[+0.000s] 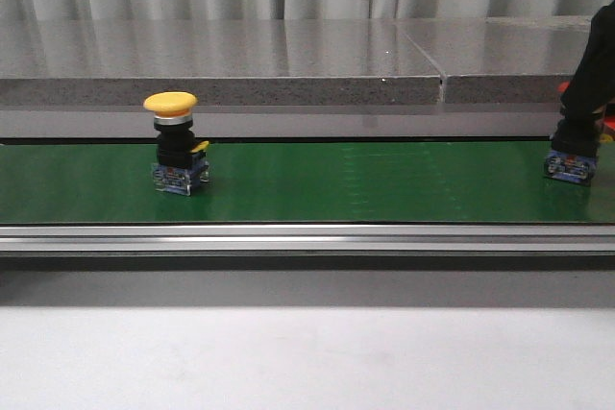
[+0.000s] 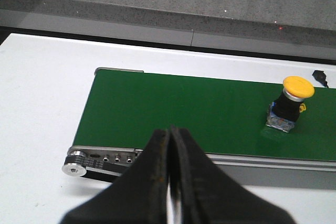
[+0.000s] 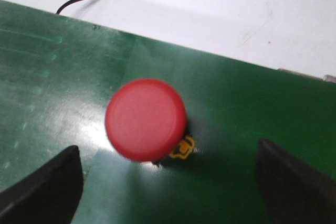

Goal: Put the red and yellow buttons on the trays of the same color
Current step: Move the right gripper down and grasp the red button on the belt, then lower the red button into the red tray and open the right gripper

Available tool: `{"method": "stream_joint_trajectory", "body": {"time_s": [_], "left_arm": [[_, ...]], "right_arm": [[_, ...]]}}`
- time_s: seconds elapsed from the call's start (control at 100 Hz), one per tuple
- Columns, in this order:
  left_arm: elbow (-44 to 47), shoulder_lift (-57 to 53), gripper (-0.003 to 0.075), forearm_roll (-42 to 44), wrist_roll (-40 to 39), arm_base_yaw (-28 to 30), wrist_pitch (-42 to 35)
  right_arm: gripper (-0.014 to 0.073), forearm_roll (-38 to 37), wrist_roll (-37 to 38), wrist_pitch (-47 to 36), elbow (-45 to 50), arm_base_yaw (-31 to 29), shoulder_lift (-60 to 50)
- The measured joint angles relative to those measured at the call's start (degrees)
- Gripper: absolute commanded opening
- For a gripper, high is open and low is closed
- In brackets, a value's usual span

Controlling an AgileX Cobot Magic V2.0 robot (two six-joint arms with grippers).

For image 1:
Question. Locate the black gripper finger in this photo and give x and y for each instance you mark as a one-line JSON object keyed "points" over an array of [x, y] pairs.
{"points": [[593, 74]]}

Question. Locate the red push button yellow clip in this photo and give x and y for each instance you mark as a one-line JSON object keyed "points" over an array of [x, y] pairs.
{"points": [[573, 154]]}

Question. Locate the yellow push button back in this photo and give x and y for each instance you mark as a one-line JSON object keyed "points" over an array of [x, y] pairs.
{"points": [[182, 165]]}

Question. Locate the red plastic tray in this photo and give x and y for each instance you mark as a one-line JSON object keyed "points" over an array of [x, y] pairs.
{"points": [[608, 133]]}

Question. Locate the grey stone slab right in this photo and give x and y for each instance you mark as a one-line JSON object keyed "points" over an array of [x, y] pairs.
{"points": [[500, 60]]}

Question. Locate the grey stone slab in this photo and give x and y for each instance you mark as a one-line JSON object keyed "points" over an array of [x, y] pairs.
{"points": [[225, 63], [500, 60]]}

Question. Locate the green conveyor belt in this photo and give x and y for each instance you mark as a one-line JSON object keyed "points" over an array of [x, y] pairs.
{"points": [[457, 182]]}

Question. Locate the grey stone slab left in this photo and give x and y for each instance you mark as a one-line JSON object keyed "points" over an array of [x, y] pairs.
{"points": [[225, 63]]}

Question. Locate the white base panel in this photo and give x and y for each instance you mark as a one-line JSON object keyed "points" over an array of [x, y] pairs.
{"points": [[294, 122]]}

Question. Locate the aluminium conveyor side rail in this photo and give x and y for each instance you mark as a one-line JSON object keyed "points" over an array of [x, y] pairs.
{"points": [[310, 240]]}

